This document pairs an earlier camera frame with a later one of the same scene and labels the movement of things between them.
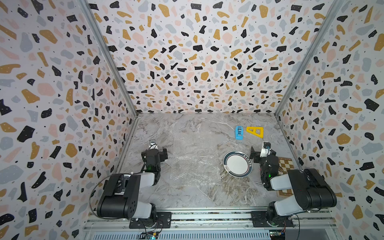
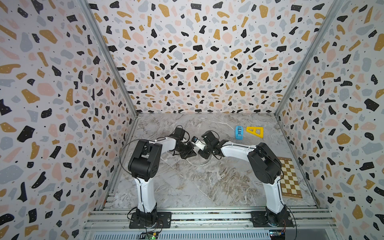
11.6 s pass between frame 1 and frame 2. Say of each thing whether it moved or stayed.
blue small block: stayed
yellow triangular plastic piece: stayed
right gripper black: moved
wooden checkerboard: stayed
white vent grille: stayed
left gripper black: moved
